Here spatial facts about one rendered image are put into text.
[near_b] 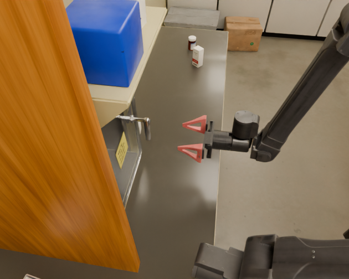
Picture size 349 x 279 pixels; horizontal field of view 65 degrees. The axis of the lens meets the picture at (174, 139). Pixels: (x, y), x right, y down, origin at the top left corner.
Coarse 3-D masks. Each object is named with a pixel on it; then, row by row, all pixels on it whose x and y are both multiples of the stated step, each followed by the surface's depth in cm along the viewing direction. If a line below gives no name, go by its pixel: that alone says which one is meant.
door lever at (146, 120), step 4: (132, 116) 80; (132, 120) 80; (136, 120) 80; (140, 120) 80; (144, 120) 80; (148, 120) 80; (144, 124) 81; (148, 124) 81; (144, 128) 83; (148, 128) 82; (148, 132) 83; (148, 136) 85; (148, 140) 86
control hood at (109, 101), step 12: (156, 12) 58; (156, 24) 55; (144, 36) 52; (156, 36) 52; (144, 48) 49; (144, 60) 47; (96, 84) 42; (132, 84) 42; (96, 96) 40; (108, 96) 40; (120, 96) 40; (132, 96) 41; (96, 108) 41; (108, 108) 41; (120, 108) 40; (108, 120) 43
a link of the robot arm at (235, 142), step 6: (234, 138) 79; (240, 138) 79; (246, 138) 79; (252, 138) 79; (228, 144) 80; (234, 144) 79; (240, 144) 79; (246, 144) 78; (234, 150) 80; (240, 150) 80; (246, 150) 79
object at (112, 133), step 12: (132, 108) 80; (120, 120) 70; (108, 132) 62; (120, 132) 71; (132, 132) 83; (108, 144) 63; (132, 144) 85; (132, 156) 87; (120, 168) 75; (132, 168) 89; (120, 180) 77; (132, 180) 91; (120, 192) 78
